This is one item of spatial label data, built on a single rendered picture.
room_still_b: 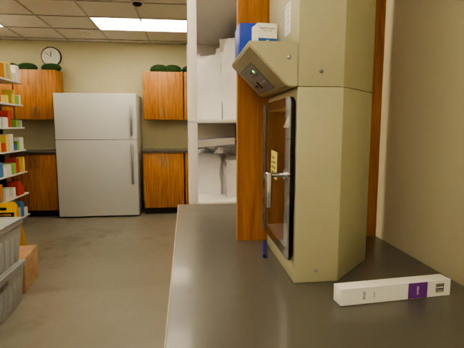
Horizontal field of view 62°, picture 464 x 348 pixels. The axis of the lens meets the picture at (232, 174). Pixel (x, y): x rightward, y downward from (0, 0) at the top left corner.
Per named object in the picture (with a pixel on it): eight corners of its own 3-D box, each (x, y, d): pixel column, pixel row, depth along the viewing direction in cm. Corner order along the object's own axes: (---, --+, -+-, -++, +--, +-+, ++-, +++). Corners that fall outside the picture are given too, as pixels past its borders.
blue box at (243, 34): (267, 63, 117) (268, 32, 116) (275, 56, 107) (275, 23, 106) (235, 62, 116) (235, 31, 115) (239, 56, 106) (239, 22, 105)
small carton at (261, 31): (269, 52, 101) (270, 28, 100) (277, 48, 96) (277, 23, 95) (251, 51, 99) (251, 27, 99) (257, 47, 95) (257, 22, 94)
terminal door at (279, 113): (266, 229, 124) (267, 103, 120) (291, 262, 94) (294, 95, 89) (264, 229, 124) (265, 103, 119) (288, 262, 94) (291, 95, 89)
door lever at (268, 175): (286, 208, 96) (283, 206, 98) (286, 170, 95) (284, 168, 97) (264, 208, 95) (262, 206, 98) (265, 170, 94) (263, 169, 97)
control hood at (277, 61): (268, 97, 120) (268, 64, 119) (297, 86, 88) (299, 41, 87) (231, 97, 119) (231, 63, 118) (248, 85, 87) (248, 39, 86)
